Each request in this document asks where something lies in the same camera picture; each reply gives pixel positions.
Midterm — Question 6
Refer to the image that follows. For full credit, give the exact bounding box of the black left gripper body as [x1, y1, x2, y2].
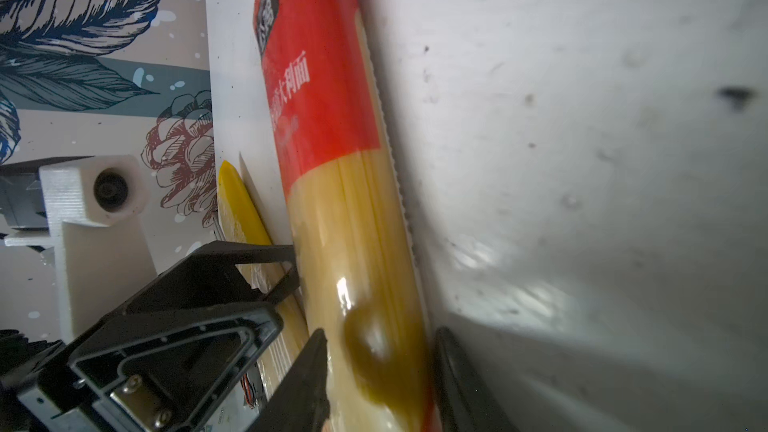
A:
[1, 329, 156, 431]

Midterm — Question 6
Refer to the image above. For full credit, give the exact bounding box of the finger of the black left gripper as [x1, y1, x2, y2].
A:
[68, 302, 283, 431]
[116, 241, 300, 315]

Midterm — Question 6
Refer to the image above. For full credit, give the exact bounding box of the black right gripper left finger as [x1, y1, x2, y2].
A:
[247, 329, 330, 432]

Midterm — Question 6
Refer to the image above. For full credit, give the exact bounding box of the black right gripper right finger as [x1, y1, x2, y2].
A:
[433, 327, 519, 432]

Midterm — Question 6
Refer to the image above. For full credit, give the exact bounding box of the yellow Pastatime pasta bag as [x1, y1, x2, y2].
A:
[217, 161, 309, 397]

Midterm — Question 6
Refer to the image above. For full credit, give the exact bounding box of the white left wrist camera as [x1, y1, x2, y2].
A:
[1, 155, 157, 342]

